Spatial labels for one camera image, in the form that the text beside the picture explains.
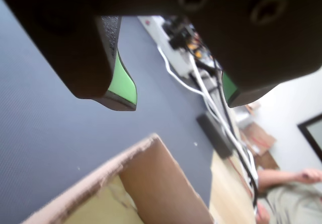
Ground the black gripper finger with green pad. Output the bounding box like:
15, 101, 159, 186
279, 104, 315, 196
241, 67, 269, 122
0, 0, 138, 112
187, 0, 322, 108

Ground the person bare forearm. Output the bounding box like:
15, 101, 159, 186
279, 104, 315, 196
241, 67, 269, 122
258, 168, 306, 193
256, 203, 272, 224

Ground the black rectangular box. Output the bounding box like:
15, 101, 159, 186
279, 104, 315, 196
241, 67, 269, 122
196, 112, 234, 159

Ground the open brown cardboard box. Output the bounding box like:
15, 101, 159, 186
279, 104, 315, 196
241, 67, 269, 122
21, 132, 214, 224

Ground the yellow paper box liner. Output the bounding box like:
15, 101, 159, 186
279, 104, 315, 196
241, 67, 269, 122
60, 175, 145, 224

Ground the person hand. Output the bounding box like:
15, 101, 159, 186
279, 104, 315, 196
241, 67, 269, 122
301, 168, 322, 184

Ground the black textured rubber mat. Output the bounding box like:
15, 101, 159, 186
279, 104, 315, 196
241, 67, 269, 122
0, 0, 214, 187
0, 143, 213, 222

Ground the black power plug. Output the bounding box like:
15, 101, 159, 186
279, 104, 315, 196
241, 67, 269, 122
168, 27, 192, 51

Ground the brown cardboard piece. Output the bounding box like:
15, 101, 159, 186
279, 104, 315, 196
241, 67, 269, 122
258, 152, 280, 171
240, 122, 277, 157

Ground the dark framed glass panel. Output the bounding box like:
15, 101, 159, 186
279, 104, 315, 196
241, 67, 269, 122
297, 113, 322, 163

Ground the person grey green shirt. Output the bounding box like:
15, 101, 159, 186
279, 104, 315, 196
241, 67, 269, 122
261, 181, 322, 224

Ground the thin black cable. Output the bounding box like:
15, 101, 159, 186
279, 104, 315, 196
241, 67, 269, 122
212, 57, 260, 209

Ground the white power strip red switch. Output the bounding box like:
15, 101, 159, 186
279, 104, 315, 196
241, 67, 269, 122
137, 15, 199, 80

